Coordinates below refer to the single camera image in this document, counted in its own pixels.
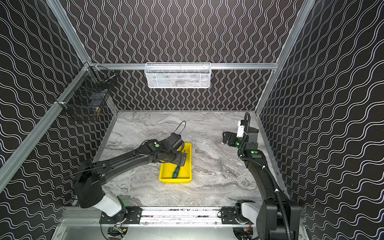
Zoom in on white wire mesh basket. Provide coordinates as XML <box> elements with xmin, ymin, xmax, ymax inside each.
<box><xmin>145</xmin><ymin>69</ymin><xmax>212</xmax><ymax>89</ymax></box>

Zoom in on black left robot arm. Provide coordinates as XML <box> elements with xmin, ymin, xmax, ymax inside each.
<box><xmin>74</xmin><ymin>133</ymin><xmax>187</xmax><ymax>217</ymax></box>

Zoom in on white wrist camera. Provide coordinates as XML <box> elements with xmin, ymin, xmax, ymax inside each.
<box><xmin>237</xmin><ymin>120</ymin><xmax>246</xmax><ymax>138</ymax></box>

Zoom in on aluminium left side rail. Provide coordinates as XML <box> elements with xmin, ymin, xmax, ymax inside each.
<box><xmin>1</xmin><ymin>67</ymin><xmax>90</xmax><ymax>191</ymax></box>

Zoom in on aluminium frame corner post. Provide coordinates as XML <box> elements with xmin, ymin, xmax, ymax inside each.
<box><xmin>47</xmin><ymin>0</ymin><xmax>91</xmax><ymax>64</ymax></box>

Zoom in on yellow plastic bin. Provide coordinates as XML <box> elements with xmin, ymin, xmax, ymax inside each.
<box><xmin>159</xmin><ymin>143</ymin><xmax>193</xmax><ymax>184</ymax></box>

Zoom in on black wire mesh basket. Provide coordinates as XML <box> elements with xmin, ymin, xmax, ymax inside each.
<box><xmin>60</xmin><ymin>66</ymin><xmax>117</xmax><ymax>122</ymax></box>

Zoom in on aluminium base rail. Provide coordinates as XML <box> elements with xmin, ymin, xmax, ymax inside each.
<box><xmin>99</xmin><ymin>203</ymin><xmax>260</xmax><ymax>227</ymax></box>

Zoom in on aluminium back crossbar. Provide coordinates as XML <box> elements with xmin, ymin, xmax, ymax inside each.
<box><xmin>91</xmin><ymin>63</ymin><xmax>278</xmax><ymax>71</ymax></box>

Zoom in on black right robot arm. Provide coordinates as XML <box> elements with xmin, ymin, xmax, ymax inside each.
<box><xmin>223</xmin><ymin>128</ymin><xmax>301</xmax><ymax>240</ymax></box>

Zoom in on aluminium right corner post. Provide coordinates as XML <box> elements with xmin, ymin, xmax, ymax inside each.
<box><xmin>255</xmin><ymin>0</ymin><xmax>316</xmax><ymax>117</ymax></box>

